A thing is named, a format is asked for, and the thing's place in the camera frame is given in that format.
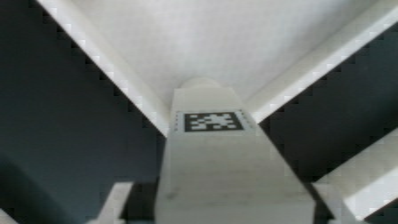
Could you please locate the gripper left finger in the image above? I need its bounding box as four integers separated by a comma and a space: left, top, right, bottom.
86, 182, 134, 224

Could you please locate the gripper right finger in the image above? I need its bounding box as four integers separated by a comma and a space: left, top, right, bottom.
313, 183, 368, 224

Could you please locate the white right fence block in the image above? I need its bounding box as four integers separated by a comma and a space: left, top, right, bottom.
313, 128, 398, 224

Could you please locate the white desk top tray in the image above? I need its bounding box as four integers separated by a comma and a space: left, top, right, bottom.
38, 0, 398, 131

